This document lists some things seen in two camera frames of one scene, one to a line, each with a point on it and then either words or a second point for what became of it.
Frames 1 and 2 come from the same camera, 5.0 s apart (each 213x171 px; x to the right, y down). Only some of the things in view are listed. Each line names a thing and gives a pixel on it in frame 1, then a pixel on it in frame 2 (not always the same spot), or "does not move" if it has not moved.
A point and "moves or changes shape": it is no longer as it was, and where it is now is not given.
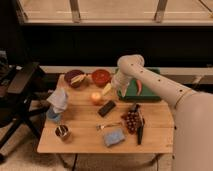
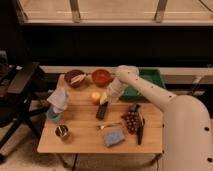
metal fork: (99, 126) does not move
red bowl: (101, 77) does not move
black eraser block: (104, 110) moves or changes shape
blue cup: (52, 115) does not move
